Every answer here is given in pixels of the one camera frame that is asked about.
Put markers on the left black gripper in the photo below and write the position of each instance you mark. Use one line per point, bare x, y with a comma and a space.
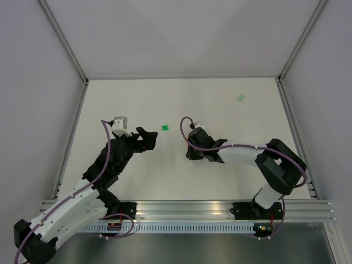
147, 143

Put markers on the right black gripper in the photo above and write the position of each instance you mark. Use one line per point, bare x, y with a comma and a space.
192, 155

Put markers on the light green pen cap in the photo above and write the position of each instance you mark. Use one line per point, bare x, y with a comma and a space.
240, 97

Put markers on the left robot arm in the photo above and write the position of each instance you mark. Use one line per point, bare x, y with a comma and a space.
39, 239

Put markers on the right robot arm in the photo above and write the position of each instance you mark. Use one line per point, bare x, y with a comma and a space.
282, 169

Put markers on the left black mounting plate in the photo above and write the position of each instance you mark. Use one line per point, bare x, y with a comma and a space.
128, 208

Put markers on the black mounting plate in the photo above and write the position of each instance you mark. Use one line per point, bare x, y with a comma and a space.
128, 208
244, 211

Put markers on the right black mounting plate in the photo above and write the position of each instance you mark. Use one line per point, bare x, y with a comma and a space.
244, 211

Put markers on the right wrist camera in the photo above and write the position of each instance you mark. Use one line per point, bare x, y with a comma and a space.
198, 125

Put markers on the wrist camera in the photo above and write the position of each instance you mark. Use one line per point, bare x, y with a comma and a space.
119, 127
198, 125

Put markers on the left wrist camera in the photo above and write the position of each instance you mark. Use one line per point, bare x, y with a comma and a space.
119, 127

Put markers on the left aluminium frame post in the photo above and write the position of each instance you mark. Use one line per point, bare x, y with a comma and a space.
84, 81

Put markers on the aluminium frame post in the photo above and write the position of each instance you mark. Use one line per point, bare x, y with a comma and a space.
84, 81
284, 95

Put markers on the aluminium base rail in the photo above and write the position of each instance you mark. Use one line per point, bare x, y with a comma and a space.
168, 211

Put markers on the white slotted cable duct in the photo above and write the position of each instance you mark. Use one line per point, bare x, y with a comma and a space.
170, 228

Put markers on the right aluminium frame post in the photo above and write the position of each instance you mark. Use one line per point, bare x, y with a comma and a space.
284, 95

